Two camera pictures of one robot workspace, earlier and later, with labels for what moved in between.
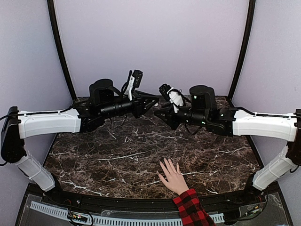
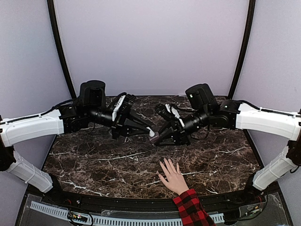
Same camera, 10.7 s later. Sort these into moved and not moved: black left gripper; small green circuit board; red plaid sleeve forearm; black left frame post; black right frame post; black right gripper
Moved: black left gripper; black right gripper
Not moved: small green circuit board; red plaid sleeve forearm; black left frame post; black right frame post
